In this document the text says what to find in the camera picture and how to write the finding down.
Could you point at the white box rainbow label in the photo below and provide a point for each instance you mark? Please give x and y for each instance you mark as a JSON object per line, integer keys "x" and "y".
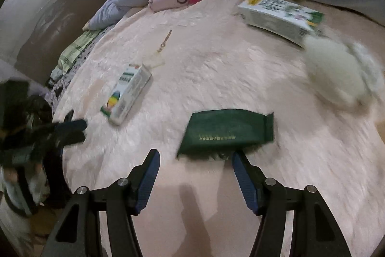
{"x": 129, "y": 91}

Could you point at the dark green pouch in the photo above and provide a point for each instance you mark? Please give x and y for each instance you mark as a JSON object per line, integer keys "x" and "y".
{"x": 222, "y": 130}

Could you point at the pink fringed blanket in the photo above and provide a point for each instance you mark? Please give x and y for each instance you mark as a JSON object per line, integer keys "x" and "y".
{"x": 210, "y": 64}

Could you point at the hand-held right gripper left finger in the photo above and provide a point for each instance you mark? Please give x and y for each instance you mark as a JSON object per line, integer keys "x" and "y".
{"x": 147, "y": 181}

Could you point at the large white green box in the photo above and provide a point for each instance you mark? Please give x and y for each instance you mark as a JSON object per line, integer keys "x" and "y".
{"x": 276, "y": 16}

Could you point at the wooden bed frame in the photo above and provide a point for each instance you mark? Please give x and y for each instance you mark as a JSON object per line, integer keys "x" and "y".
{"x": 60, "y": 13}

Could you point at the green plaid cloth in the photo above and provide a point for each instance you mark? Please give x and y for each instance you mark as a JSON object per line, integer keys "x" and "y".
{"x": 75, "y": 55}

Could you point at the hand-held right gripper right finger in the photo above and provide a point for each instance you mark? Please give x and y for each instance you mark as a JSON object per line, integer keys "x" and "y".
{"x": 245, "y": 181}

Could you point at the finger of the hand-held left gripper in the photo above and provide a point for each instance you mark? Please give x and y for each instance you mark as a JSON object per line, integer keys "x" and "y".
{"x": 70, "y": 138}
{"x": 72, "y": 125}

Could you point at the white fluffy plush toy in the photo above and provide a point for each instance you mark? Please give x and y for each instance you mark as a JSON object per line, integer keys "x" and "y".
{"x": 331, "y": 70}

